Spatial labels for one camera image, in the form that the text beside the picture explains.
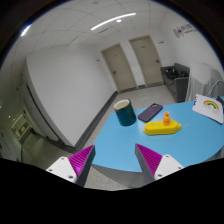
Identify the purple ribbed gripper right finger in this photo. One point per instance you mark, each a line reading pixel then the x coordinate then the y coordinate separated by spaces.
pixel 155 166

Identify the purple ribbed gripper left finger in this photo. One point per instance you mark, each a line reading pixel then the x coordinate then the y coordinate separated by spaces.
pixel 74 168

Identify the orange charger plug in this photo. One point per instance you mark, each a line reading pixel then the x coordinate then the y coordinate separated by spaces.
pixel 166 119

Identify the dark purple smartphone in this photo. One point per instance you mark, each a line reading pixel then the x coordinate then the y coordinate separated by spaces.
pixel 150 112

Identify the dark teal cylindrical cup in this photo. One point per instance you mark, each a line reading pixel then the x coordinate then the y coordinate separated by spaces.
pixel 125 112

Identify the white rainbow card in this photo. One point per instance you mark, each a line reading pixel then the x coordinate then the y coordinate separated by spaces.
pixel 208 107

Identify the grey sofa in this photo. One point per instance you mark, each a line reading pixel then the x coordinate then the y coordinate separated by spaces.
pixel 176 79

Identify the white cloth covered chair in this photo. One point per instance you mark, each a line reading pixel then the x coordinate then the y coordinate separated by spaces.
pixel 204 80

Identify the left beige door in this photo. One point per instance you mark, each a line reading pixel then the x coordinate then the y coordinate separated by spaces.
pixel 119 68

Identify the beige door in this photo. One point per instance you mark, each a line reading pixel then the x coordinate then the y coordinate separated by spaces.
pixel 148 59
pixel 119 68

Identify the right beige door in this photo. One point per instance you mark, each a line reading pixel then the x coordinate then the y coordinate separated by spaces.
pixel 148 59

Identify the long ceiling light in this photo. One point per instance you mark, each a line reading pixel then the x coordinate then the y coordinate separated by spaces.
pixel 111 20

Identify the pink wall logo sign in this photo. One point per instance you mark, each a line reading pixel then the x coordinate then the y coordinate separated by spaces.
pixel 180 31

